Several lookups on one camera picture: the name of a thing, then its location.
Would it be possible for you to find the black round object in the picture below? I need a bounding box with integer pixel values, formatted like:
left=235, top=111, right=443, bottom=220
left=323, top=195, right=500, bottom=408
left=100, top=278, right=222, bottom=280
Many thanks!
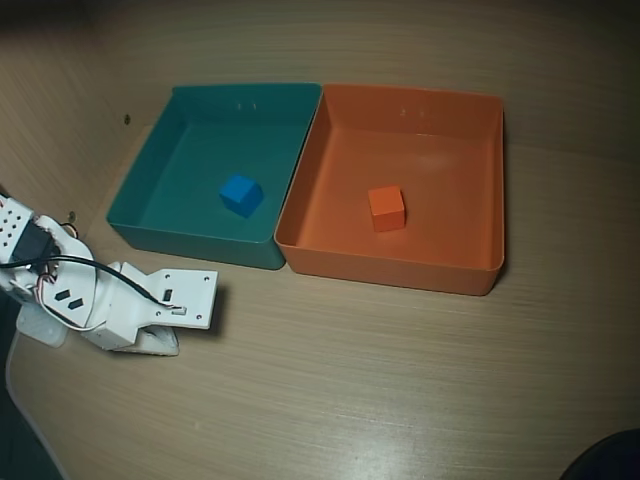
left=562, top=429, right=640, bottom=480

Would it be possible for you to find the red white servo wire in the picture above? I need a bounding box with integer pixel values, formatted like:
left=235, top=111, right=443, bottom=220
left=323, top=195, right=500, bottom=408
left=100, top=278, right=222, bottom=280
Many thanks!
left=37, top=225, right=109, bottom=334

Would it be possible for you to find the teal plastic box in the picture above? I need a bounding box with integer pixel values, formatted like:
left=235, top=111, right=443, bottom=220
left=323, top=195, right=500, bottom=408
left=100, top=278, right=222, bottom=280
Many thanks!
left=105, top=82, right=322, bottom=272

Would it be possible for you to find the translucent white arm base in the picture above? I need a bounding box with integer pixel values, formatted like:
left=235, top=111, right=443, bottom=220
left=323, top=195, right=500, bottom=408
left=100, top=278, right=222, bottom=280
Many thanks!
left=16, top=299, right=70, bottom=349

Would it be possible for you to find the orange plastic box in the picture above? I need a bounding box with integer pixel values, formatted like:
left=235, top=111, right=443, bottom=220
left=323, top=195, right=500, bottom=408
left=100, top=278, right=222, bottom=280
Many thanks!
left=273, top=82, right=505, bottom=297

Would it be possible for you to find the blue cube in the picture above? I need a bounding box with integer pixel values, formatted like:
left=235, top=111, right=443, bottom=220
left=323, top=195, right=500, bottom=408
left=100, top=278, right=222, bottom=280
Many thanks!
left=218, top=173, right=265, bottom=220

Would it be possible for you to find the orange cube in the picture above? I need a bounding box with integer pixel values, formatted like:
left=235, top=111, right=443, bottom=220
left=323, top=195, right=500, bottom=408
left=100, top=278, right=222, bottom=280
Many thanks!
left=367, top=184, right=407, bottom=233

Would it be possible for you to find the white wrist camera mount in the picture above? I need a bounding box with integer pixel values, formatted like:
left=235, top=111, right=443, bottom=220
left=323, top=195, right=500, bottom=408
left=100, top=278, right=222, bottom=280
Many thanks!
left=117, top=261, right=220, bottom=332

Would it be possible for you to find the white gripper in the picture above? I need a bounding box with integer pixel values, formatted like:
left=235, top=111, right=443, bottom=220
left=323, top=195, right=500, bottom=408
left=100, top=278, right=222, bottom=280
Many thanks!
left=78, top=259, right=181, bottom=358

